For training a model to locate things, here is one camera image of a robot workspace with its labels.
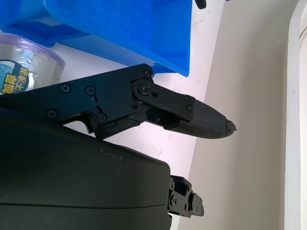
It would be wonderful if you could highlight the blue plastic tray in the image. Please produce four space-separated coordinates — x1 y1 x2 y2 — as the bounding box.
0 0 194 79

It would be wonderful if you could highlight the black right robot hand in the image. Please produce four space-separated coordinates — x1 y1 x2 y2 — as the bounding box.
0 63 237 230

